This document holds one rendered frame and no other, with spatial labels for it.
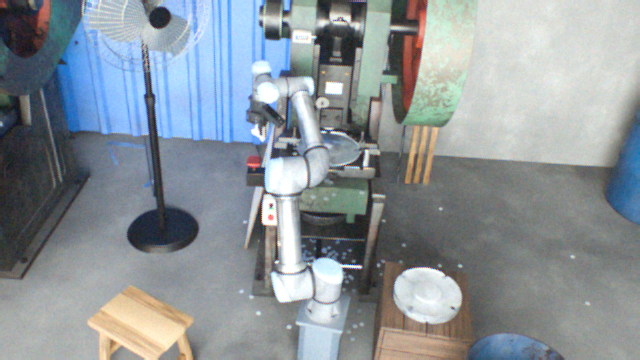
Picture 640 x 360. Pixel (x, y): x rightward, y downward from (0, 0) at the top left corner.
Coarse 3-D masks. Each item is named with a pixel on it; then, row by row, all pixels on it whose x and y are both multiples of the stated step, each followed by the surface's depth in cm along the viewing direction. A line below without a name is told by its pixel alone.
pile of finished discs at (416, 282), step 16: (416, 272) 263; (432, 272) 264; (400, 288) 254; (416, 288) 254; (432, 288) 255; (448, 288) 256; (400, 304) 248; (416, 304) 247; (432, 304) 248; (448, 304) 249; (432, 320) 243
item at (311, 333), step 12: (348, 300) 237; (300, 312) 230; (300, 324) 226; (312, 324) 226; (324, 324) 226; (336, 324) 227; (300, 336) 235; (312, 336) 231; (324, 336) 229; (336, 336) 230; (300, 348) 238; (312, 348) 235; (324, 348) 233; (336, 348) 235
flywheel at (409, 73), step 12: (408, 0) 276; (420, 0) 264; (408, 12) 276; (420, 12) 244; (420, 24) 242; (408, 36) 279; (420, 36) 243; (408, 48) 279; (420, 48) 250; (408, 60) 277; (420, 60) 260; (408, 72) 275; (408, 84) 270; (408, 96) 261; (408, 108) 257
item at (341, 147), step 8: (328, 136) 277; (336, 136) 278; (344, 136) 279; (328, 144) 270; (336, 144) 271; (344, 144) 273; (352, 144) 273; (336, 152) 265; (344, 152) 267; (352, 152) 267; (360, 152) 267; (336, 160) 261; (344, 160) 261; (352, 160) 262
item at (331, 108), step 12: (324, 60) 254; (336, 60) 253; (348, 60) 256; (324, 72) 251; (336, 72) 252; (348, 72) 252; (324, 84) 255; (336, 84) 255; (348, 84) 255; (324, 96) 258; (336, 96) 258; (348, 96) 258; (324, 108) 259; (336, 108) 260; (348, 108) 262; (324, 120) 261; (336, 120) 260
